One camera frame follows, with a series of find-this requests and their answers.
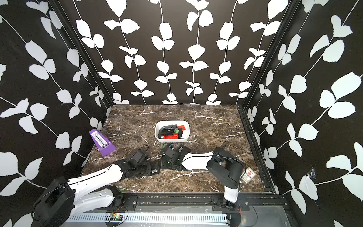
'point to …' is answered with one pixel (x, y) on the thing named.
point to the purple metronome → (101, 143)
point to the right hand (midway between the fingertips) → (158, 164)
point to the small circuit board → (115, 216)
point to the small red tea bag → (175, 136)
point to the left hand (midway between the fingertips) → (154, 166)
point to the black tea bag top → (167, 130)
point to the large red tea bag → (182, 126)
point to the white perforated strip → (177, 218)
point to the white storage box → (185, 133)
